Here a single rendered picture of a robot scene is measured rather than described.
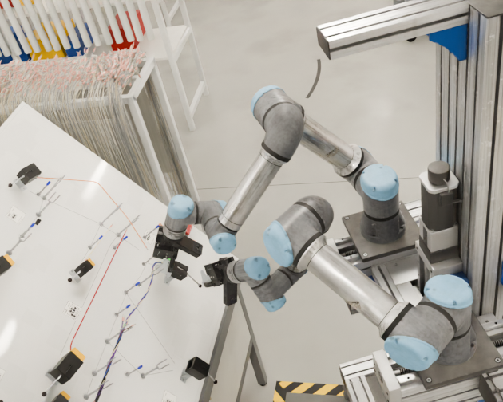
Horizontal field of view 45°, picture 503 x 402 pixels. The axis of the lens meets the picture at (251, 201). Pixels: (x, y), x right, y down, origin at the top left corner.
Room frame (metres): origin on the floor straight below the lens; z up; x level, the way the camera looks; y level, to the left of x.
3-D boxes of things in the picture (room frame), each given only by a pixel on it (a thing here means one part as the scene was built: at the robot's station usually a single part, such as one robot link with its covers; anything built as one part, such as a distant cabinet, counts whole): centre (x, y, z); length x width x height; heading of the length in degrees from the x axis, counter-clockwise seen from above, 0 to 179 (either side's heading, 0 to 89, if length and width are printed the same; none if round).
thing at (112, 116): (2.68, 0.97, 0.78); 1.39 x 0.45 x 1.56; 72
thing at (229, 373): (1.54, 0.25, 0.60); 0.55 x 0.03 x 0.39; 160
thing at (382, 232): (1.49, -0.41, 1.21); 0.15 x 0.15 x 0.10
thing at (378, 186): (1.50, -0.41, 1.33); 0.13 x 0.12 x 0.14; 10
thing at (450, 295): (0.99, -0.42, 1.33); 0.13 x 0.12 x 0.14; 128
